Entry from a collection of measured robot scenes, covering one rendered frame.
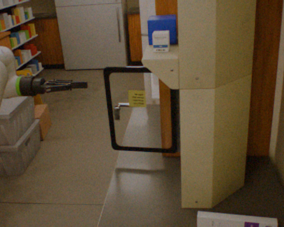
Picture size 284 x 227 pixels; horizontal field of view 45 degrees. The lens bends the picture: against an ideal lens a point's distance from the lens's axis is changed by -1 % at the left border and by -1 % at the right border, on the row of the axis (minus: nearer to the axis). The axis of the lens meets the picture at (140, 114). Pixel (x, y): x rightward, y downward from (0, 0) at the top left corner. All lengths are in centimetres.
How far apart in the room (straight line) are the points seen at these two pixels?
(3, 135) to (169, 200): 220
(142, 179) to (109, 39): 483
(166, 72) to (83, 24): 518
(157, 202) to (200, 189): 18
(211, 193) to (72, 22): 526
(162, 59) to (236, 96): 30
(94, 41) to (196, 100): 519
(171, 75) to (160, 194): 53
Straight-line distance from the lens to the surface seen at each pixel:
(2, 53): 160
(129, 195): 142
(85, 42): 628
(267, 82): 154
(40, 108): 420
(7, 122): 323
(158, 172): 154
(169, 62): 108
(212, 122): 116
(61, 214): 290
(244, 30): 118
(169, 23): 124
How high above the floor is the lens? 180
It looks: 24 degrees down
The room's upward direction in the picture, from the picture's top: 4 degrees counter-clockwise
